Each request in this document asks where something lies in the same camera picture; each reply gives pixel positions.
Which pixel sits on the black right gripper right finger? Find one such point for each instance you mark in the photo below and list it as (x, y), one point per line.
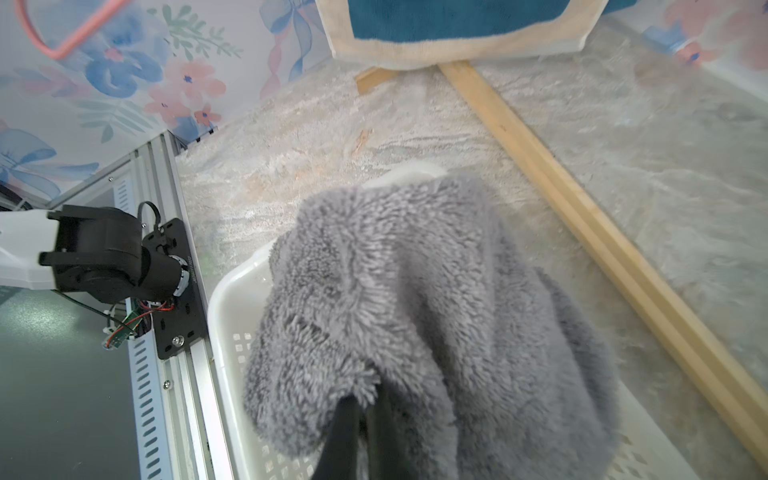
(386, 458)

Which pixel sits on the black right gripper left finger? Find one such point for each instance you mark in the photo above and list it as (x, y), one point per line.
(338, 458)

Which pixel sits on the grey terry towel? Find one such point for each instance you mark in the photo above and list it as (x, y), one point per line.
(491, 370)

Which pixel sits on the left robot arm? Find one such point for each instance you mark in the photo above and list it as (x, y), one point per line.
(105, 252)

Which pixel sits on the white perforated plastic basket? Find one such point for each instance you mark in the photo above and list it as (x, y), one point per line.
(235, 310)

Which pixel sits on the beige towel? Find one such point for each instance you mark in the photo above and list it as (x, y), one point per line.
(456, 48)

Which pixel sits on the dark teal patterned towel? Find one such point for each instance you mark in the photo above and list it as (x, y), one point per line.
(412, 21)

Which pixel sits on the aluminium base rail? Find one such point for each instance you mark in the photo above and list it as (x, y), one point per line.
(93, 390)

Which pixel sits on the wooden clothes rack frame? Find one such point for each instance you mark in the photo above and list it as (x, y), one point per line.
(736, 396)

